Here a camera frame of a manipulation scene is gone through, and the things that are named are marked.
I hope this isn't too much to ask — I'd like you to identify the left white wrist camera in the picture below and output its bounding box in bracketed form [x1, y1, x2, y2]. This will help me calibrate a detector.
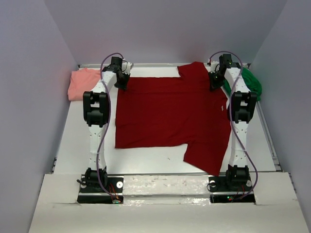
[121, 61, 134, 75]

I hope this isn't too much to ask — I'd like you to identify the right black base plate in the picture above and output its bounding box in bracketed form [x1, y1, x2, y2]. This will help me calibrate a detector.
[207, 176, 256, 203]

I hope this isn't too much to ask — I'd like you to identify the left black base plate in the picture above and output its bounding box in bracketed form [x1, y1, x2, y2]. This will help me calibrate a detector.
[77, 175, 124, 204]

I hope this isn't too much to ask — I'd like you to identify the aluminium table frame rail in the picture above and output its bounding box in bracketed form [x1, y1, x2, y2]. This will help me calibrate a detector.
[77, 63, 251, 68]

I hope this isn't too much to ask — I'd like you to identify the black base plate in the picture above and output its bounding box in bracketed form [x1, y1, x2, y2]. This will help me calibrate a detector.
[207, 176, 256, 203]
[77, 175, 124, 204]

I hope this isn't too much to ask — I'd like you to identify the folded pink t shirt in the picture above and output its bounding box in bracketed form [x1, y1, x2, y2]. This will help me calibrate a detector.
[68, 68, 100, 101]

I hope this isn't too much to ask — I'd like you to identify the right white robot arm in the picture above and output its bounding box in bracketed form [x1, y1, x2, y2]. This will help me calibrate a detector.
[207, 51, 257, 195]

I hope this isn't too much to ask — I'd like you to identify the red t shirt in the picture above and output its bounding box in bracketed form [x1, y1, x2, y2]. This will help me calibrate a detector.
[115, 62, 231, 176]

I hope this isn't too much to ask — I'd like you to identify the white front cover board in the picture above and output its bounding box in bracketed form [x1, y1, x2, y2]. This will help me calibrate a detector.
[30, 172, 308, 233]

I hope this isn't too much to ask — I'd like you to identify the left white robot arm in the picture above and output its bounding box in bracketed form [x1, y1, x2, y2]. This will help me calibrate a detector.
[80, 52, 133, 195]

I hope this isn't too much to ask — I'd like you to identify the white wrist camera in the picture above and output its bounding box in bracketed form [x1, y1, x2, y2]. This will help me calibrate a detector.
[121, 61, 134, 75]
[210, 61, 220, 73]

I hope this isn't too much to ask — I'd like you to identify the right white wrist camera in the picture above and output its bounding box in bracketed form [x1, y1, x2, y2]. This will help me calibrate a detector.
[210, 61, 220, 73]

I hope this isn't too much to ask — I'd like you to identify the green t shirt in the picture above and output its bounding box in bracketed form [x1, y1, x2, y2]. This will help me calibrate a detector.
[223, 68, 262, 101]

